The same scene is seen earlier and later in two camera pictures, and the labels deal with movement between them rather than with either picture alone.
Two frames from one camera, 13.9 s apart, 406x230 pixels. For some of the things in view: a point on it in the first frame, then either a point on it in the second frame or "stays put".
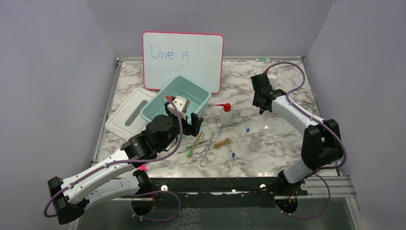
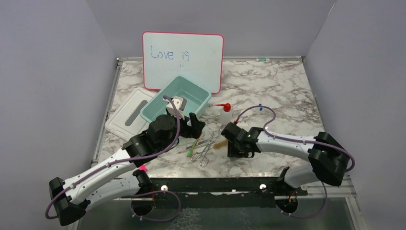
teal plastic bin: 198,97 stays put
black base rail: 249,192 stays put
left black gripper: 193,129 stays put
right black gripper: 254,102 -> 231,151
